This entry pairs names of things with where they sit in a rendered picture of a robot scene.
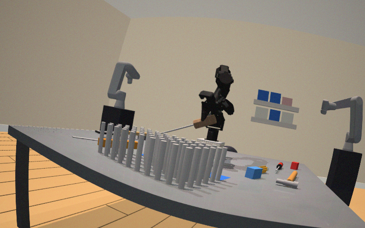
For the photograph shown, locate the orange-handled screwdriver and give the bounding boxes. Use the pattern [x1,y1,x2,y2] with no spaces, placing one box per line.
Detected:
[259,166,267,173]

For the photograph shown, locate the red cube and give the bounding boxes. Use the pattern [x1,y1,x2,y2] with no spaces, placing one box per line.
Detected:
[290,162,299,170]

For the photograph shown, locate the blue rectangular block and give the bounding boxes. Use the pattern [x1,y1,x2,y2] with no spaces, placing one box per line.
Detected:
[245,167,263,179]

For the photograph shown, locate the red-handled screwdriver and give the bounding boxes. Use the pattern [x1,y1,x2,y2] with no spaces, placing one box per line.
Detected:
[276,162,283,171]

